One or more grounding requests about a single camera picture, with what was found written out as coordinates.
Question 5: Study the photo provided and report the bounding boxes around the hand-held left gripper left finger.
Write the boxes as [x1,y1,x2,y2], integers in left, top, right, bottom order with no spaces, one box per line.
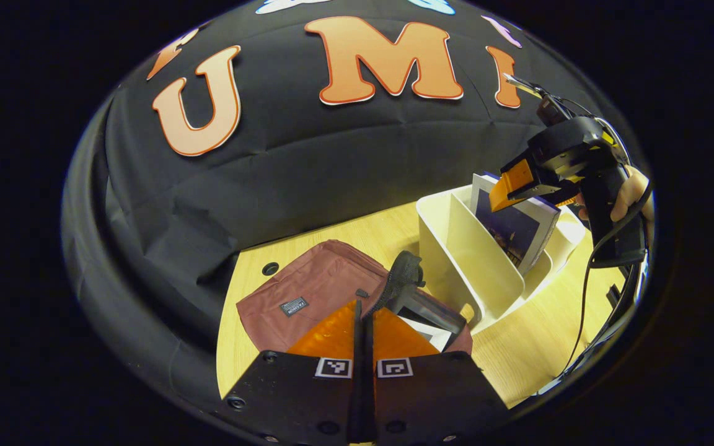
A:
[222,299,365,444]

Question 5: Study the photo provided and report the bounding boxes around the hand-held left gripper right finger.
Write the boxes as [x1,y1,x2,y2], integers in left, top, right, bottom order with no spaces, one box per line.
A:
[365,307,511,445]

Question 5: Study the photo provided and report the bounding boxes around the blue spine book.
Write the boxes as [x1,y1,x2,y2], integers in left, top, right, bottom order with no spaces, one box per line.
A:
[470,172,562,277]

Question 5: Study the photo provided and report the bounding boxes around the white plastic bookshelf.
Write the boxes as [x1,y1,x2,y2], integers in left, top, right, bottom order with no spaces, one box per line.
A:
[416,185,588,336]

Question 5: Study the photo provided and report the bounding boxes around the grey spine book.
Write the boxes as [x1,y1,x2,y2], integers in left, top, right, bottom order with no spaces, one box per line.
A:
[387,286,468,354]

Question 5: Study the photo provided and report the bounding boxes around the maroon schoolbag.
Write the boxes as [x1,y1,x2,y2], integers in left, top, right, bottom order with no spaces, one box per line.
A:
[236,240,475,357]

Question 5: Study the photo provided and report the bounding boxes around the black cable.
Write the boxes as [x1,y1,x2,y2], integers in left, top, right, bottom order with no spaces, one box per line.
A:
[554,185,655,380]

